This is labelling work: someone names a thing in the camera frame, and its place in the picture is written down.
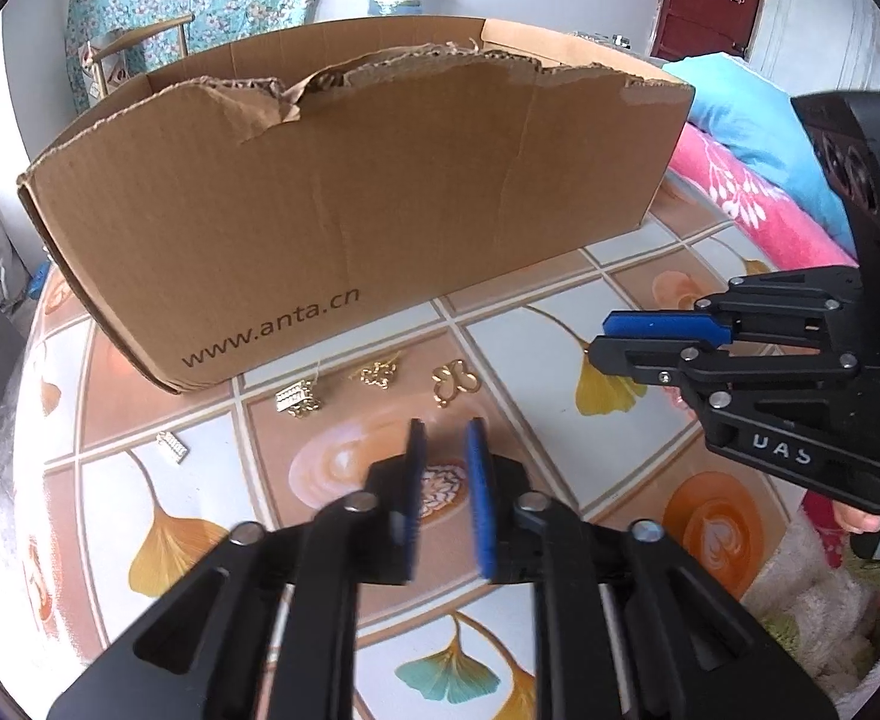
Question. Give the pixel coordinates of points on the gold abacus charm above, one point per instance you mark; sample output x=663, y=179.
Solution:
x=293, y=396

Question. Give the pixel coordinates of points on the small silver hair clip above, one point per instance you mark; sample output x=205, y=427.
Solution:
x=173, y=448

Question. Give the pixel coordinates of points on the white printed bag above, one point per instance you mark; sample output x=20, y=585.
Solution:
x=106, y=75

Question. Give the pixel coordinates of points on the light blue blanket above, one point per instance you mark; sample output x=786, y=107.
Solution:
x=754, y=120

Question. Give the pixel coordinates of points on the person's right hand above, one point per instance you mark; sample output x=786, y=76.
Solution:
x=856, y=517

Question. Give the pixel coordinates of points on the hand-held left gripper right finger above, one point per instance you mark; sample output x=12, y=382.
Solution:
x=477, y=495

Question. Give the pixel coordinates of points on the small blue bottle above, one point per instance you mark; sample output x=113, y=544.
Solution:
x=38, y=281

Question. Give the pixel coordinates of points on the wooden chair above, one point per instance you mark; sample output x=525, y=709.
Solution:
x=140, y=34

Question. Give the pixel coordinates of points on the pink floral blanket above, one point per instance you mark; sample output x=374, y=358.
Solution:
x=747, y=195

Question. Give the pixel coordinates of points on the white gold filigree brooch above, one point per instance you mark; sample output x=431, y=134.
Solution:
x=440, y=491

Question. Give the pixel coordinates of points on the tile-patterned tablecloth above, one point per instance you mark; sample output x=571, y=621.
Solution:
x=635, y=480

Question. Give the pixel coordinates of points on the brown cardboard box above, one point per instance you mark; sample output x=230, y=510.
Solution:
x=335, y=202

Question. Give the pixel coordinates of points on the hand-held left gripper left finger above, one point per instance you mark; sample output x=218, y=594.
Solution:
x=413, y=480

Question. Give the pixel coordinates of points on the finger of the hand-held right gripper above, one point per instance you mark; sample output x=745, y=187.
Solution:
x=635, y=361
x=665, y=325

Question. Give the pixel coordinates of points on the fluffy white garment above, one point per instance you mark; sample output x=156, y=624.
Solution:
x=807, y=630

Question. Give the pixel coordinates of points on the dark red door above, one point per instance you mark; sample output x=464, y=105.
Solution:
x=709, y=15

